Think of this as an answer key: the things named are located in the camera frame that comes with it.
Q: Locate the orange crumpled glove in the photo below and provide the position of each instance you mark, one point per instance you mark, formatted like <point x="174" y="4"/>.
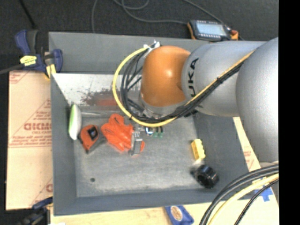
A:
<point x="117" y="131"/>

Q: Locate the yellow toy block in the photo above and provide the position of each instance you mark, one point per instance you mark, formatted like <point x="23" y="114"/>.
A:
<point x="198" y="149"/>

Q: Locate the orange tape measure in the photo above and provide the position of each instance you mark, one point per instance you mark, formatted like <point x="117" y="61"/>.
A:
<point x="90" y="138"/>

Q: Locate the white and green oval object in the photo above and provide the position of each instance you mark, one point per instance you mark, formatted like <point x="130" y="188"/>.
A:
<point x="75" y="123"/>

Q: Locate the grey metal bin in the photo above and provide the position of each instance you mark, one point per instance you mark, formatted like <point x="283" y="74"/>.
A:
<point x="140" y="170"/>

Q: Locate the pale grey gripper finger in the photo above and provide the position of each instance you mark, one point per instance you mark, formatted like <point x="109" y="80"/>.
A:
<point x="139" y="146"/>
<point x="132" y="147"/>

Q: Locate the brown cardboard board red print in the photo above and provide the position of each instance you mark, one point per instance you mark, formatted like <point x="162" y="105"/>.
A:
<point x="28" y="163"/>

